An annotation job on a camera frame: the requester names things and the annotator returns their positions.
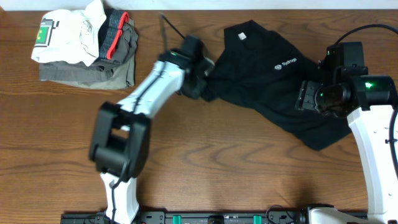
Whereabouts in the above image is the white printed t-shirt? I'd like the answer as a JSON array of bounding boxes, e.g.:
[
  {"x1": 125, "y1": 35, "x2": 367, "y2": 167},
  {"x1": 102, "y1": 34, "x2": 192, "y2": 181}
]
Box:
[{"x1": 31, "y1": 0, "x2": 106, "y2": 66}]

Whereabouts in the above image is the black t-shirt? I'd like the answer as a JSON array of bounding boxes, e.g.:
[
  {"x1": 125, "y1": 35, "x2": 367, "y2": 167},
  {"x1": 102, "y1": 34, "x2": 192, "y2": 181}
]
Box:
[{"x1": 201, "y1": 21, "x2": 351, "y2": 151}]

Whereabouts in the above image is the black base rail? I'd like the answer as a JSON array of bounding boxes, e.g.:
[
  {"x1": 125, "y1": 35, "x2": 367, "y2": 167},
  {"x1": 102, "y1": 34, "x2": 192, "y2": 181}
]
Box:
[{"x1": 60, "y1": 211, "x2": 371, "y2": 224}]

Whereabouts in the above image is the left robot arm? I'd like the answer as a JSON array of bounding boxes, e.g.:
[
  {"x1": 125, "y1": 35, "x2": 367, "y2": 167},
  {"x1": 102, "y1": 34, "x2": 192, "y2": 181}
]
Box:
[{"x1": 89, "y1": 35, "x2": 214, "y2": 223}]

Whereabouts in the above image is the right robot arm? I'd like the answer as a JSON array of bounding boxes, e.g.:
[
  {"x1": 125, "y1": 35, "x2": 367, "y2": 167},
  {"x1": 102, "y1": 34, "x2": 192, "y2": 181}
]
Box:
[{"x1": 296, "y1": 42, "x2": 397, "y2": 223}]

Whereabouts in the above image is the olive grey folded garment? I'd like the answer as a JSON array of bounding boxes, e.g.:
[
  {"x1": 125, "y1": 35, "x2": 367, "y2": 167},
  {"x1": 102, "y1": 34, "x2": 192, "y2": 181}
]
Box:
[{"x1": 39, "y1": 19, "x2": 138, "y2": 90}]

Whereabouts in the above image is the black garment red trim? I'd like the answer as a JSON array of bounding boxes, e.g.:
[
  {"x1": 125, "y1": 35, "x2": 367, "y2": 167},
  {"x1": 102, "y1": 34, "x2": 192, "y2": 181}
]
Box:
[{"x1": 98, "y1": 9, "x2": 129, "y2": 60}]

